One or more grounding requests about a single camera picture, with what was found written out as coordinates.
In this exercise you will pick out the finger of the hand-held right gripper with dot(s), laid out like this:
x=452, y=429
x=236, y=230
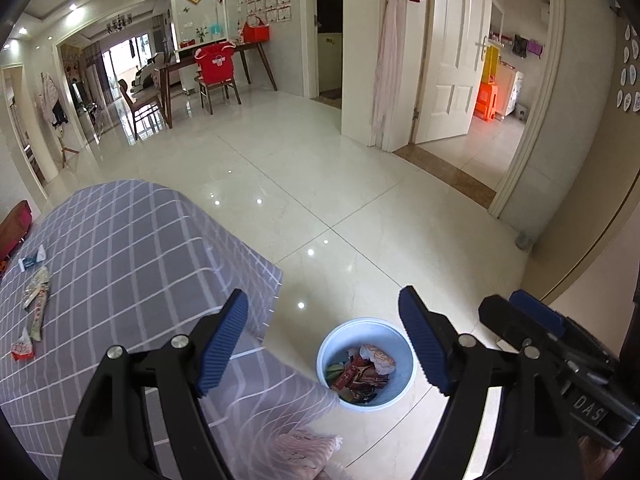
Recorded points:
x=537, y=307
x=500, y=317

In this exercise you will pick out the chair with red cover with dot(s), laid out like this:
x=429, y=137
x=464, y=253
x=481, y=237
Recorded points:
x=217, y=62

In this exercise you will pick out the long patterned wrapper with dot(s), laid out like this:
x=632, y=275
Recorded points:
x=39, y=305

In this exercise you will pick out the white panel door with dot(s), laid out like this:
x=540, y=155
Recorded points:
x=450, y=60

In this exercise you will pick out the white appliance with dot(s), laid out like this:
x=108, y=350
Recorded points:
x=510, y=90

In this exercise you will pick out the white hanging coat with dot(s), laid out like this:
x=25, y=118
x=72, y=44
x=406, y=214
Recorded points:
x=50, y=95

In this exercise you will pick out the small grey floor stopper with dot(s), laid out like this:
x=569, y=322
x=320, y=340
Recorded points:
x=524, y=241

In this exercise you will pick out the pink patterned blanket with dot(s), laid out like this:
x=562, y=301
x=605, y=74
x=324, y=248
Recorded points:
x=305, y=455

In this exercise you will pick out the white blue trash bin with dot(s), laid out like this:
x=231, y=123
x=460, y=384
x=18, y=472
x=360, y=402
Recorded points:
x=330, y=340

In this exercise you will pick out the small blue white wrapper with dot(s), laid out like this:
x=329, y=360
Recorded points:
x=32, y=259

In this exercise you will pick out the grey checked blanket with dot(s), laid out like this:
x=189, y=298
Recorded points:
x=125, y=260

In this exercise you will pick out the wooden coat rack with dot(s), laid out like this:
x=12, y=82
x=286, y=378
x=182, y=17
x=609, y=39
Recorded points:
x=64, y=150

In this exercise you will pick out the dark wooden dining table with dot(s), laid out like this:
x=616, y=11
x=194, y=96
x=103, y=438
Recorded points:
x=175, y=64

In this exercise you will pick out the white massage chair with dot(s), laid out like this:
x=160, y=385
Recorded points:
x=145, y=75

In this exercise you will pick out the red white candy wrapper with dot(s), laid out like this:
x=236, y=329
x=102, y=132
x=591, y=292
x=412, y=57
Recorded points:
x=22, y=349

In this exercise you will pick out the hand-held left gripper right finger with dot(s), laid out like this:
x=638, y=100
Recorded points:
x=425, y=345

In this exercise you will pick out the red snack wrapper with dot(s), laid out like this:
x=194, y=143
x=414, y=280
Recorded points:
x=347, y=377

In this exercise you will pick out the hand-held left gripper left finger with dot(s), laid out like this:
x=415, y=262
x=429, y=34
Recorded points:
x=222, y=345

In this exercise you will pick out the wooden dining chair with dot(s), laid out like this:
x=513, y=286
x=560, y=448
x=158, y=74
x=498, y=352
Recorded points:
x=145, y=110

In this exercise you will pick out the orange plastic stool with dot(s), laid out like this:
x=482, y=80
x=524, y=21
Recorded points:
x=487, y=100

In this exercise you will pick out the yellow plastic shelf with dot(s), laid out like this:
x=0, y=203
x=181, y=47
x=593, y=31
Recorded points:
x=490, y=62

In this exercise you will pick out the red gift bag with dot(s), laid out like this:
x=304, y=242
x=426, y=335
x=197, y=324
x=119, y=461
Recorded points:
x=256, y=34

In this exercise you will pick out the group of wall plates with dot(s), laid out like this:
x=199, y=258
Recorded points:
x=631, y=75

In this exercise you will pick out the small dark chandelier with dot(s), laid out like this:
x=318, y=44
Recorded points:
x=119, y=25

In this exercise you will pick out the green paper leaf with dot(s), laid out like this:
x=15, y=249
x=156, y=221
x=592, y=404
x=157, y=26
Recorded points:
x=332, y=372

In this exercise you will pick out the pink sheer curtain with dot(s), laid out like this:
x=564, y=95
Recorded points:
x=390, y=60

